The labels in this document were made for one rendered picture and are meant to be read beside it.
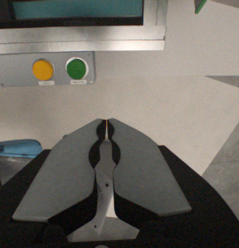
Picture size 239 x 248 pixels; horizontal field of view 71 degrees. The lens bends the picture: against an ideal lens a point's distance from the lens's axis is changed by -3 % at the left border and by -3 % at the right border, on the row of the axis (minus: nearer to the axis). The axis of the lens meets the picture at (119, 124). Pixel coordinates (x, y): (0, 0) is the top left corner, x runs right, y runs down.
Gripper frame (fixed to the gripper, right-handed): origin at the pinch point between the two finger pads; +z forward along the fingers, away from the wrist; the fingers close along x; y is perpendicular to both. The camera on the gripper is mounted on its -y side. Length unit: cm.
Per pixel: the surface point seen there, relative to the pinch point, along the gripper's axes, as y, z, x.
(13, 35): -5.3, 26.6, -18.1
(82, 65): 0.6, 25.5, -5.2
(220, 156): 113, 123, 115
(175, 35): -4.4, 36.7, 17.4
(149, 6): -9.8, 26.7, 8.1
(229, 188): 166, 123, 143
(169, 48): -1.3, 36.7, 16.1
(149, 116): 18.8, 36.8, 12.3
